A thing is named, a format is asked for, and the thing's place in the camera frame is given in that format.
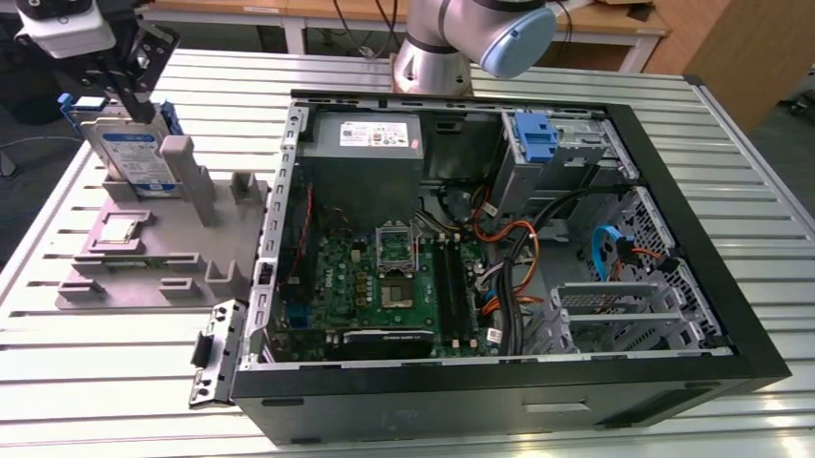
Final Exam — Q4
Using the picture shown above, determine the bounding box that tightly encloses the thick black cable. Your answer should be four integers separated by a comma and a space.
495, 183, 637, 357

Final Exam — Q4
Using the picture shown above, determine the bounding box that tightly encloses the wooden white-framed workbench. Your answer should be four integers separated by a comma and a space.
142, 0, 306, 53
304, 0, 673, 73

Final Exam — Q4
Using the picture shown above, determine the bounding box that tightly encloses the green RAM stick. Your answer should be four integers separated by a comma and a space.
104, 255, 170, 268

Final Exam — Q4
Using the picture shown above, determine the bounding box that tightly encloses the thin red wire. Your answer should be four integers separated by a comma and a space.
289, 183, 314, 282

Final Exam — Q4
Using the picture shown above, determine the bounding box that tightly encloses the brown wooden cabinet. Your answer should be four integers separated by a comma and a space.
641, 0, 815, 135

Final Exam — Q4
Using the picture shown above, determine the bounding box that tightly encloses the white floor cable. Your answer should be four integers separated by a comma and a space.
0, 136, 84, 180

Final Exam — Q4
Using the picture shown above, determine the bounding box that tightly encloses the blue data wire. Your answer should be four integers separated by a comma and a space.
591, 223, 629, 283

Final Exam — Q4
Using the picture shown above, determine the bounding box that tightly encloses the grey expansion card retainer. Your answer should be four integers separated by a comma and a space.
188, 298, 250, 410

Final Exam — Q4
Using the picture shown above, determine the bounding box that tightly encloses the CPU socket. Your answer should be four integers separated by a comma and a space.
379, 280, 420, 310

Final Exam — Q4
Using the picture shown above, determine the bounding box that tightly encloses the silver CPU chip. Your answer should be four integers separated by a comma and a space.
94, 217, 138, 242

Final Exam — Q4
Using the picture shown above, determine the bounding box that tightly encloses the metal disk bay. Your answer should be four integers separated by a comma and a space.
548, 281, 727, 355

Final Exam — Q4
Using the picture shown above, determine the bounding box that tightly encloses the grey power supply unit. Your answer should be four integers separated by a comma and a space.
296, 112, 427, 238

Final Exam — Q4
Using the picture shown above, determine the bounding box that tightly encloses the orange power wire bundle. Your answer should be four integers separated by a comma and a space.
471, 217, 544, 300

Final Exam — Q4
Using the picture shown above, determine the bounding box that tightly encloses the black PC case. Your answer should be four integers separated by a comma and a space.
228, 88, 795, 448

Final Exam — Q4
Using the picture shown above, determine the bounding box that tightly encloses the silver optical drive cage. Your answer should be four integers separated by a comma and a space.
493, 112, 637, 219

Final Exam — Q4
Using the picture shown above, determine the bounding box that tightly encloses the locking lever wire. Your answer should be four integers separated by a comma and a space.
411, 223, 427, 281

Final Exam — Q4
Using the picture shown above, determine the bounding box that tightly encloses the black graphics card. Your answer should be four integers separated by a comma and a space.
322, 326, 437, 362

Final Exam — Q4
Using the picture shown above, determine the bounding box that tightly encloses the hard disk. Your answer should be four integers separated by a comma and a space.
57, 93, 185, 199

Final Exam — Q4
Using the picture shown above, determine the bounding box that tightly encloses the orange black power wire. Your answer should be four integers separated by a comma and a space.
613, 246, 681, 282

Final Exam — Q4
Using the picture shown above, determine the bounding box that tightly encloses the metal socket cover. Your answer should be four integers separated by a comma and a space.
374, 223, 423, 278

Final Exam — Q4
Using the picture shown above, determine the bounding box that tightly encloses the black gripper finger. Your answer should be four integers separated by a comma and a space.
129, 23, 181, 123
80, 50, 141, 122

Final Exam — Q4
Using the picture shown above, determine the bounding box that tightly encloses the black RAM slot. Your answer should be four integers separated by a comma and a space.
452, 232, 483, 349
433, 232, 464, 349

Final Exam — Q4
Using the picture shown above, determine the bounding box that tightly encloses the black office chair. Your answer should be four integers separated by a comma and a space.
0, 47, 65, 126

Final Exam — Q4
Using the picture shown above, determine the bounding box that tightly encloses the grey parts rack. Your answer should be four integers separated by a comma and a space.
54, 135, 272, 311

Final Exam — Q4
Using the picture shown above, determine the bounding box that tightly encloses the green motherboard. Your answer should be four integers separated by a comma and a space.
269, 232, 505, 362

